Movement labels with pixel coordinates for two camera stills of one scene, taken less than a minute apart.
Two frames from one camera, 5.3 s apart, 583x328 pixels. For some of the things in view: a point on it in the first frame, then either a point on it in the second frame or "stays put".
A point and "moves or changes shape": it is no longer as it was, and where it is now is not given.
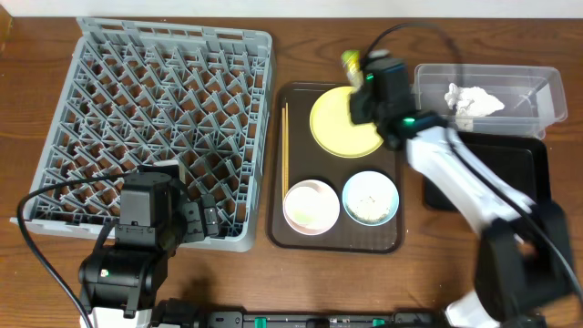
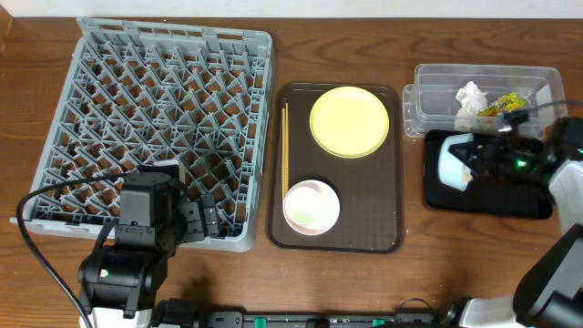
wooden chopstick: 283,150 stays put
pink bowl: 311,207 stays put
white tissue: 472,100 moves or changes shape
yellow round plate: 332,128 stays put
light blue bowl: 371,199 moves or changes shape
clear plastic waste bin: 508,100 stays put
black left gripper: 208,218 stays put
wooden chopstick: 286,183 stays put
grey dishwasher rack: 138,93 stays put
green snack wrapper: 351,60 to 505,105
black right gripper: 356,104 to 485,166
